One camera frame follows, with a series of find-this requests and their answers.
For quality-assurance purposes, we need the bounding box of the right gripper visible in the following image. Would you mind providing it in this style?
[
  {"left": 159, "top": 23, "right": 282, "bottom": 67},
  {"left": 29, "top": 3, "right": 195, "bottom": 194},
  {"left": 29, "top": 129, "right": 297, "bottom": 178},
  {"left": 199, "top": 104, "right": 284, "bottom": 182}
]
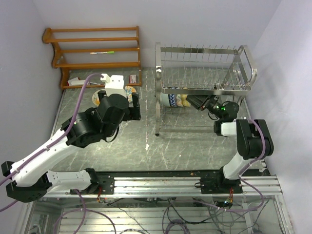
[{"left": 186, "top": 89, "right": 223, "bottom": 120}]

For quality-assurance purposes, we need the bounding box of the yellow sun blue bowl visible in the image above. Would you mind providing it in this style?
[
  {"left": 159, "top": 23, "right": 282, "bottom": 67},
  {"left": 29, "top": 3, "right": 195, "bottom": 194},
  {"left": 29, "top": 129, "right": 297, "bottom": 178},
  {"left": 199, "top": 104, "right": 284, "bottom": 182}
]
[{"left": 181, "top": 93, "right": 191, "bottom": 108}]

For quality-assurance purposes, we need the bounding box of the orange flower green bowl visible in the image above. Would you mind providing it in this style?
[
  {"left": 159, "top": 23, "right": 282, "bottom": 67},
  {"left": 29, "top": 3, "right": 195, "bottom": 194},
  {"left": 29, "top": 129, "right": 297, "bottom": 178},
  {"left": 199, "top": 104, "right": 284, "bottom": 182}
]
[{"left": 175, "top": 94, "right": 183, "bottom": 107}]

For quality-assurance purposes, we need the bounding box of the teal dotted grey bowl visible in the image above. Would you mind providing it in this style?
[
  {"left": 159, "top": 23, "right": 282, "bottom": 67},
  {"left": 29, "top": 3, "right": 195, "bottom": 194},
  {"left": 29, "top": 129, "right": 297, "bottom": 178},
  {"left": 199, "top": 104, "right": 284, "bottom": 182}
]
[{"left": 160, "top": 93, "right": 170, "bottom": 107}]

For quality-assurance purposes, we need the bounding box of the red pattern blue zigzag bowl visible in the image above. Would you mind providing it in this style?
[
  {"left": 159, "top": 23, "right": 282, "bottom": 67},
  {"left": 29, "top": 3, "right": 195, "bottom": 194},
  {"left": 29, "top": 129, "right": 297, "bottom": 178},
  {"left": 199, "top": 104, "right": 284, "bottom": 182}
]
[{"left": 168, "top": 94, "right": 177, "bottom": 107}]

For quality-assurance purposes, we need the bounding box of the orange leaf pattern bowl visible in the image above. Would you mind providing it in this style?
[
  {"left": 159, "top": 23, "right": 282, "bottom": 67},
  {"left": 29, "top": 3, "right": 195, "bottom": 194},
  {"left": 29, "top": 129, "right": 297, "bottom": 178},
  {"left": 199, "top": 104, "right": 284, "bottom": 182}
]
[{"left": 92, "top": 89, "right": 104, "bottom": 106}]

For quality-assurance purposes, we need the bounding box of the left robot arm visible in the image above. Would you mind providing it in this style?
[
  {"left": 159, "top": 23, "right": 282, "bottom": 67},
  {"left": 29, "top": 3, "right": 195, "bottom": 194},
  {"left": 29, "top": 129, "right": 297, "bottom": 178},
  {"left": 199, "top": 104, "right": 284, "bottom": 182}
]
[{"left": 1, "top": 93, "right": 141, "bottom": 203}]

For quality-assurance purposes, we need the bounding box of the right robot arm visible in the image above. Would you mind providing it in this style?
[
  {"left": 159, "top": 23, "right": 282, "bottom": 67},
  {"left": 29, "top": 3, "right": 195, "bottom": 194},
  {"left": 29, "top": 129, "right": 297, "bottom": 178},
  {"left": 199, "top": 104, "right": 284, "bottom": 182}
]
[{"left": 186, "top": 95, "right": 274, "bottom": 194}]

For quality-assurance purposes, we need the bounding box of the steel dish rack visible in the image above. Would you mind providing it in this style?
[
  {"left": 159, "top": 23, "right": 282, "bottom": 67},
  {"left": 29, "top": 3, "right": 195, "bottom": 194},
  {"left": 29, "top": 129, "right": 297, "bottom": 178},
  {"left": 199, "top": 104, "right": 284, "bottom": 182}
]
[{"left": 155, "top": 43, "right": 257, "bottom": 136}]

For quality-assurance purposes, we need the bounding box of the wooden shelf rack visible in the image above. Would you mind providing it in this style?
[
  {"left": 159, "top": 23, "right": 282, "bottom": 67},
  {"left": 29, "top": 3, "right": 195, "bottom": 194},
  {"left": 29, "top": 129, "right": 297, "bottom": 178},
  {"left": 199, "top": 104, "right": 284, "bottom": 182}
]
[{"left": 42, "top": 26, "right": 142, "bottom": 90}]

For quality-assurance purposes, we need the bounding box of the blue orange floral bowl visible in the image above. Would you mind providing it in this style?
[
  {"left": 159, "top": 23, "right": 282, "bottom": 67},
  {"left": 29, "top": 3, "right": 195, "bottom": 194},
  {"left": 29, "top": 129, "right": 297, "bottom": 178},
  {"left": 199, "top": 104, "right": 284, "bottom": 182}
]
[{"left": 124, "top": 85, "right": 137, "bottom": 98}]

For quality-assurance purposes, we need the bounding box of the small red white box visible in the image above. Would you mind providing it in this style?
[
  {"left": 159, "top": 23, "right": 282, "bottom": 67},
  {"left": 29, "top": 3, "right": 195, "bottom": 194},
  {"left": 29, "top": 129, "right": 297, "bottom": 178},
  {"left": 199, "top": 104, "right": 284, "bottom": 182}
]
[{"left": 129, "top": 74, "right": 137, "bottom": 84}]

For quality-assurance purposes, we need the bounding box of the green capped marker pen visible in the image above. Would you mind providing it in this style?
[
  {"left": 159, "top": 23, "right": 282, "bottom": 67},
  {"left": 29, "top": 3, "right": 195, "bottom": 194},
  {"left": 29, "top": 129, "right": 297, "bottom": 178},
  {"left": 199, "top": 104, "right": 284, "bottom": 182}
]
[{"left": 90, "top": 51, "right": 115, "bottom": 55}]

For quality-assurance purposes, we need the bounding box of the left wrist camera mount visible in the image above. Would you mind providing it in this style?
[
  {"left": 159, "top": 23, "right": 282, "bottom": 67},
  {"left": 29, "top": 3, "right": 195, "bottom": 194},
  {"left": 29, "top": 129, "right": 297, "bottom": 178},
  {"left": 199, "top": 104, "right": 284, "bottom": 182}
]
[{"left": 100, "top": 74, "right": 127, "bottom": 98}]

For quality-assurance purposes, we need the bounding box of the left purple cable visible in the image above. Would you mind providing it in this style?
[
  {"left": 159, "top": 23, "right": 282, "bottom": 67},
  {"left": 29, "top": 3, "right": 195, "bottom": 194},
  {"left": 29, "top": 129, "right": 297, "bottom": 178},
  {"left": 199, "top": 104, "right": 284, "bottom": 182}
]
[{"left": 0, "top": 74, "right": 104, "bottom": 234}]

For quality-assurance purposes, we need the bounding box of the aluminium rail frame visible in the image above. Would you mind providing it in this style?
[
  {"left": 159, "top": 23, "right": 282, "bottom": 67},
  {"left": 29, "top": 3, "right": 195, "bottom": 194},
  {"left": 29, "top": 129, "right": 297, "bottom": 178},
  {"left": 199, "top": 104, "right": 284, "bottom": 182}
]
[{"left": 17, "top": 170, "right": 293, "bottom": 234}]

